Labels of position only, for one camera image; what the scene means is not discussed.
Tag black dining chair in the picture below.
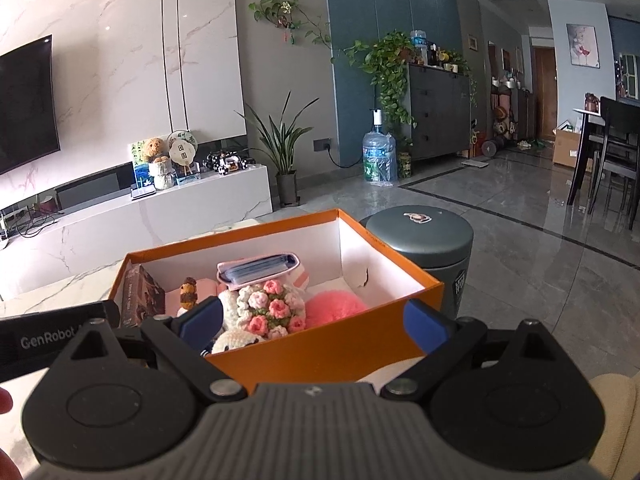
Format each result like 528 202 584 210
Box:
587 96 640 217

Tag black cables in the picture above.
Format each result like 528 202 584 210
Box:
15 207 66 238

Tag pink fluffy pom-pom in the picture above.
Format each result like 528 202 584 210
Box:
305 289 371 332

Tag long-leaf potted floor plant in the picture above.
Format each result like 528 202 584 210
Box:
235 91 321 208

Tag grey round stool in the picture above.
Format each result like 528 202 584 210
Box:
359 205 475 321

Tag sailor duck plush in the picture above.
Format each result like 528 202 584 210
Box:
177 276 201 317

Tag pale wall art poster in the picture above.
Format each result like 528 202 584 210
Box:
566 23 601 69

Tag white marble TV console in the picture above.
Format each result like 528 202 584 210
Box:
0 162 273 301

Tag black television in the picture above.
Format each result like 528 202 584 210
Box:
0 35 62 176

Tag dark grey cabinet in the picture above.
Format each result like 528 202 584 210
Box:
407 62 473 161

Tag crochet bunny with flower bouquet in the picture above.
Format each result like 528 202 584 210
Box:
210 280 307 356

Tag small brown printed box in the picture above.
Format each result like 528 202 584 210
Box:
120 264 167 330

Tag pink card holder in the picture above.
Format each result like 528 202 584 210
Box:
216 253 301 291

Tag black white toy cars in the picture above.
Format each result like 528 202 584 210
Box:
205 150 257 175

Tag brown cardboard carton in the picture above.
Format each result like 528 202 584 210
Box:
551 120 596 172

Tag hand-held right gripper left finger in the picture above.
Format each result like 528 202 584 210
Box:
50 296 248 403

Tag round decorative fan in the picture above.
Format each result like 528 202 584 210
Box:
166 129 197 178

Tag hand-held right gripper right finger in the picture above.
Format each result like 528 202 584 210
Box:
382 299 583 402

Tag wall-hung vine plant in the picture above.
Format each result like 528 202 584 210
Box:
248 0 333 51

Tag trailing pothos plant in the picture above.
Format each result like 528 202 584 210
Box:
345 31 418 133

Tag wooden door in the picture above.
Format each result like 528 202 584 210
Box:
531 45 558 142

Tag beige cushion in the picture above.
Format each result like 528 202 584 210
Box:
589 374 640 480

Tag cluttered hallway shelf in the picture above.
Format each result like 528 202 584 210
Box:
490 77 535 148

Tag dark dining table and chairs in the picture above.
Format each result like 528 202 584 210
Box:
567 107 640 206

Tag white crochet pot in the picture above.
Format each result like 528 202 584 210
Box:
148 157 176 191

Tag orange cardboard box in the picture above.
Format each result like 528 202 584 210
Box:
107 208 445 380

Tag blue green painting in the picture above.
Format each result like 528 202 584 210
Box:
127 141 151 191

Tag brown teddy bear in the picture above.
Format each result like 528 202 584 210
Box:
141 137 167 163

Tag person's left hand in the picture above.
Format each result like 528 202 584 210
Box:
0 389 25 480

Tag blue water jug with pump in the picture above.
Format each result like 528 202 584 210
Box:
361 107 398 184

